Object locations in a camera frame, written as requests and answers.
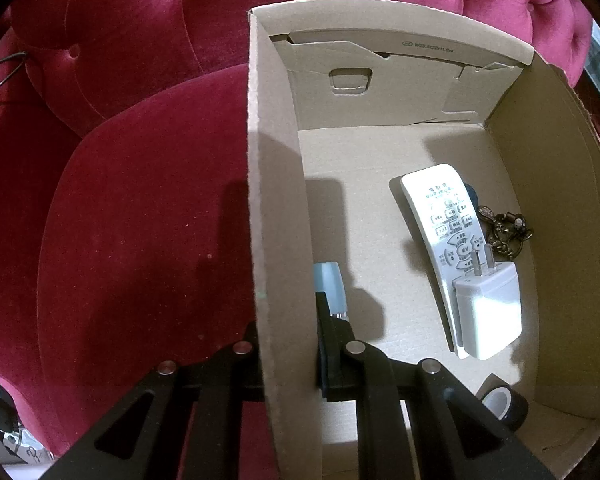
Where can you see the white and teal tube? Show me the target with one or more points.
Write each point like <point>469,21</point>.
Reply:
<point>328,279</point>

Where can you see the red velvet tufted armchair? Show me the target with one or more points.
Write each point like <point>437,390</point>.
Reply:
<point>125,235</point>

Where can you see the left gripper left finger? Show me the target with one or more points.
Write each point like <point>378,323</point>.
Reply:
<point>178,422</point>

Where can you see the cardboard box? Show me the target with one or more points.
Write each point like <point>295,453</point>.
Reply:
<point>344,98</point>

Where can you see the metal keychain with charms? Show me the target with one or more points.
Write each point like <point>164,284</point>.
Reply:
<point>506,233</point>

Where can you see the blue teardrop key fob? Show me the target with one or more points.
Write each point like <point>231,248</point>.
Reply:
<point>473,196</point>

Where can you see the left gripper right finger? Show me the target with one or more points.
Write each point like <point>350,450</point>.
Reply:
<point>414,420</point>

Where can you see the white remote control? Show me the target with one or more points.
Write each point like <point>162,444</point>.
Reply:
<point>449,226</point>

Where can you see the large white charger plug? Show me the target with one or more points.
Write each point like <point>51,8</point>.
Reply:
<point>488,302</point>

